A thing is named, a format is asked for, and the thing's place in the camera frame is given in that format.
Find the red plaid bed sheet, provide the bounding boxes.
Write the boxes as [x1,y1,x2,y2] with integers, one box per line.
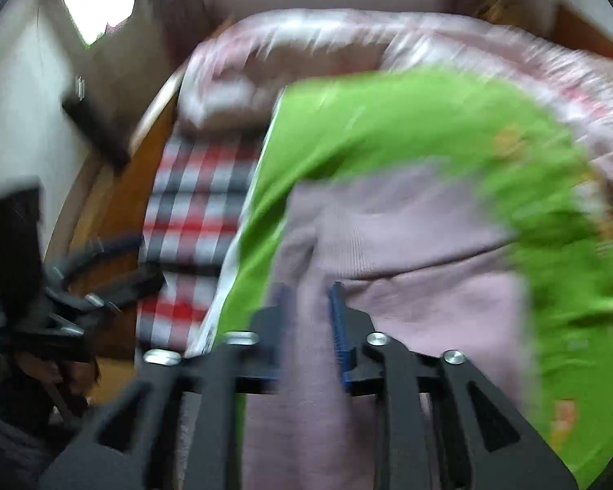
[137,134,261,352]

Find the pale pink floral quilt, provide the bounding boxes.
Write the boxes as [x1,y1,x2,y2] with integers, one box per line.
[178,9,613,189]

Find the lilac fleece pants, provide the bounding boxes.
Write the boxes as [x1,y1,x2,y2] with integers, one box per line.
[242,164,534,489]

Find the green cartoon blanket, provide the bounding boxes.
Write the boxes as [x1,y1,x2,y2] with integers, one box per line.
[208,67,613,488]

